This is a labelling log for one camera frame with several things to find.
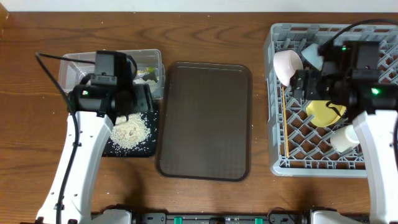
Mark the dark brown serving tray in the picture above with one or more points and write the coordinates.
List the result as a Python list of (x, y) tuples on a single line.
[(207, 122)]

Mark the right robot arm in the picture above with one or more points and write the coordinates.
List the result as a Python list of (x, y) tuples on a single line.
[(372, 107)]

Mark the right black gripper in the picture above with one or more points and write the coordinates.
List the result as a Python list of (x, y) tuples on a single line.
[(300, 86)]

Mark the spilled rice pile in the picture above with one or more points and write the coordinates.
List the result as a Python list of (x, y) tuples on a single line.
[(131, 136)]

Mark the grey plastic dishwasher rack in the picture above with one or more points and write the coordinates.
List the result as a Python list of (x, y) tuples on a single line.
[(311, 153)]

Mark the black plastic bin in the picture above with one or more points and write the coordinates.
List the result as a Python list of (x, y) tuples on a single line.
[(153, 119)]

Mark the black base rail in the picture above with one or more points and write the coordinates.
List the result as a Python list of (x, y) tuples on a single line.
[(162, 218)]

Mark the light blue bowl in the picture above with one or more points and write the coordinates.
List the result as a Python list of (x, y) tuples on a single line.
[(312, 56)]

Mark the wooden chopstick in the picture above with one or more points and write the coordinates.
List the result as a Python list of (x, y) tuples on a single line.
[(286, 140)]

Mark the clear plastic bin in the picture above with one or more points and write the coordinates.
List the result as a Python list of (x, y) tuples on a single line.
[(71, 73)]

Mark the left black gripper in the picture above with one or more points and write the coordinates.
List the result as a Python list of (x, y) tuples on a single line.
[(144, 98)]

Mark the green snack wrapper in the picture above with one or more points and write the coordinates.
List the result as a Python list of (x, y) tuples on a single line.
[(147, 74)]

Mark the yellow round plate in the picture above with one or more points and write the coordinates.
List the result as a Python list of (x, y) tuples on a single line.
[(324, 116)]

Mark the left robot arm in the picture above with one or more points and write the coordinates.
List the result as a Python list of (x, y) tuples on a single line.
[(94, 109)]

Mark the small white green cup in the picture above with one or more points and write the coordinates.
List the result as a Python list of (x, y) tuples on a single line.
[(344, 139)]

